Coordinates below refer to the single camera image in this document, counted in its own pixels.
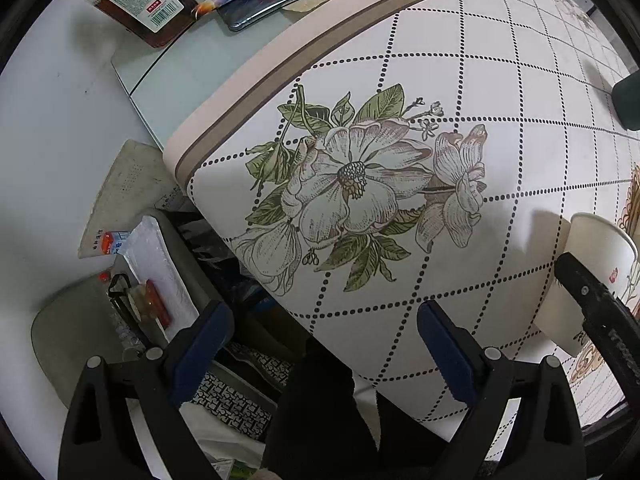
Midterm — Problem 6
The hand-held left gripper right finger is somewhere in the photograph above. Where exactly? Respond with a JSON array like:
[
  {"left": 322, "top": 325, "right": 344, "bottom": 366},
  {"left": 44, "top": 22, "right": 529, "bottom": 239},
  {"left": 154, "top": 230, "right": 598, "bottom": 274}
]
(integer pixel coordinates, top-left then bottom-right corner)
[{"left": 417, "top": 300, "right": 584, "bottom": 480}]

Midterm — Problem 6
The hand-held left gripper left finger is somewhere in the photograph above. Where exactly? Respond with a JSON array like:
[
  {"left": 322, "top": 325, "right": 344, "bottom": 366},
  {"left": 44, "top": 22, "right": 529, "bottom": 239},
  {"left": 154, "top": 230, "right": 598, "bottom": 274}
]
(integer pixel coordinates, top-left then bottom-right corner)
[{"left": 58, "top": 300, "right": 236, "bottom": 480}]

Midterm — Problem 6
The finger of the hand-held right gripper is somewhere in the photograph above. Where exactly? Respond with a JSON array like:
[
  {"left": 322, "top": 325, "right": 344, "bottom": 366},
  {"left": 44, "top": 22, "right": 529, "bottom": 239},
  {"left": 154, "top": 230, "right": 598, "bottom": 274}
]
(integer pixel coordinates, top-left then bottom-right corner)
[{"left": 553, "top": 252, "right": 640, "bottom": 407}]

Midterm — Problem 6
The white paper cup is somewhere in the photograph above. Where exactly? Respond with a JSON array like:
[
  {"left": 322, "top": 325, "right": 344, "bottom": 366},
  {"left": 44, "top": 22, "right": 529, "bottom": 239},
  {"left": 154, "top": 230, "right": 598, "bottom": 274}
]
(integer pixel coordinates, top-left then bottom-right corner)
[{"left": 536, "top": 212, "right": 640, "bottom": 357}]

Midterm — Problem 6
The black and white patterned box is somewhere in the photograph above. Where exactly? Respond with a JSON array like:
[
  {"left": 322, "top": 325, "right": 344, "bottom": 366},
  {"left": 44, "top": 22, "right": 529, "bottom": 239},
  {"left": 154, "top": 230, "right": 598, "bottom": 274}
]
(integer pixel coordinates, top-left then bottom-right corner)
[{"left": 192, "top": 344, "right": 293, "bottom": 443}]

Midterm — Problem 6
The white foam tray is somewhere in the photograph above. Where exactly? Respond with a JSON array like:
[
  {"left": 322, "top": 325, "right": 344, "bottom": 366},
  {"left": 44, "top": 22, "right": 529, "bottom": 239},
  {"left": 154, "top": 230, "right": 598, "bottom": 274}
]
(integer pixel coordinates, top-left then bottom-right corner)
[{"left": 117, "top": 215, "right": 202, "bottom": 342}]

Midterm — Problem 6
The red and white small packet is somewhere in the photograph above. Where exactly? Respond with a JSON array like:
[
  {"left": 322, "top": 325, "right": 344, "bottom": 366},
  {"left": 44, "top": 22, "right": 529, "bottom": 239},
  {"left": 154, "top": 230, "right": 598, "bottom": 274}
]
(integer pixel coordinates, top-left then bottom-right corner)
[{"left": 98, "top": 230, "right": 132, "bottom": 257}]

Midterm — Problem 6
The beige cardboard sheet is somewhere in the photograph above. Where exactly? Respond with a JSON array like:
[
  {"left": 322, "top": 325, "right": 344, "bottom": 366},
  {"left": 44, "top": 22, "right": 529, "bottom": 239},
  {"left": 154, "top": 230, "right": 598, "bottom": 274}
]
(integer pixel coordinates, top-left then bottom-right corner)
[{"left": 79, "top": 139, "right": 176, "bottom": 261}]

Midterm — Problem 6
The dark green round object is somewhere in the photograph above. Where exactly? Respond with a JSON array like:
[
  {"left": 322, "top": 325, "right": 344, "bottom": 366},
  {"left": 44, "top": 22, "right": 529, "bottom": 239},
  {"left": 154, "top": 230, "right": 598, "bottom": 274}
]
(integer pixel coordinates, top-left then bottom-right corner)
[{"left": 612, "top": 67, "right": 640, "bottom": 132}]

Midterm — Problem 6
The floral grid tablecloth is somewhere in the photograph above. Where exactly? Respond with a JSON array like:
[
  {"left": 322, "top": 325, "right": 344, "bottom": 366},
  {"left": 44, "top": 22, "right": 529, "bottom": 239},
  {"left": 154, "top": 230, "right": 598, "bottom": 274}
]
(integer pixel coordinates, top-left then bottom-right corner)
[{"left": 162, "top": 0, "right": 640, "bottom": 462}]

